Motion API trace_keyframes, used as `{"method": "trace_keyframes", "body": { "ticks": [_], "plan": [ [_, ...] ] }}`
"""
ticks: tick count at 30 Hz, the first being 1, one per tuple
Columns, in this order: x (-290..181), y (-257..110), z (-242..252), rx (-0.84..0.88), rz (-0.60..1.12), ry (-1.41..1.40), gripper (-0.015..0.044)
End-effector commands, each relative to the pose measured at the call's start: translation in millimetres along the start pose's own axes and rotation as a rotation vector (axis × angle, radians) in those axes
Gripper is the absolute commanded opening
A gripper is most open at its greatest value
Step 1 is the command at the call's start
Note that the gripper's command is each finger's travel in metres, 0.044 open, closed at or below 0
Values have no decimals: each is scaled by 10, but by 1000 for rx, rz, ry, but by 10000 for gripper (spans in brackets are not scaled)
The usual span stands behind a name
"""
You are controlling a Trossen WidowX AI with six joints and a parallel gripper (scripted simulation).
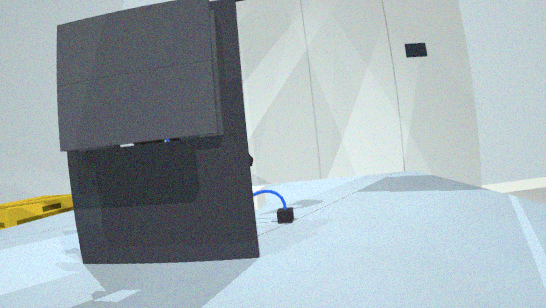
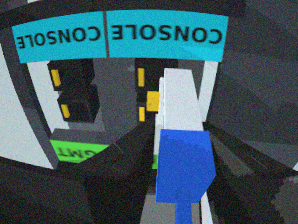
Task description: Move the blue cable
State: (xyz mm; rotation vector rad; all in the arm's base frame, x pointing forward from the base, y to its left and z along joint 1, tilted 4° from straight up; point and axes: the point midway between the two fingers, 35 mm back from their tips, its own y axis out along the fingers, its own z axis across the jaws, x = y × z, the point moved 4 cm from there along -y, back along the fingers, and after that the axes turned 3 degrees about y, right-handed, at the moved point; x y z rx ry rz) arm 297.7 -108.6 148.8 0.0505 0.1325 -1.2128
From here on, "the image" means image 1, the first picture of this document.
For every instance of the small black block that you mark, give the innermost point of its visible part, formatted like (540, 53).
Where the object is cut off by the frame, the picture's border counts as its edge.
(285, 215)

